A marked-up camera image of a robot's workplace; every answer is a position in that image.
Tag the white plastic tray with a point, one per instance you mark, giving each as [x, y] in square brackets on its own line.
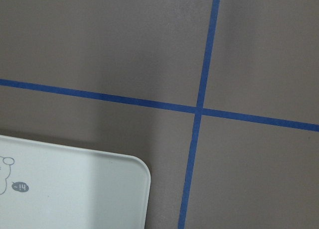
[50, 186]

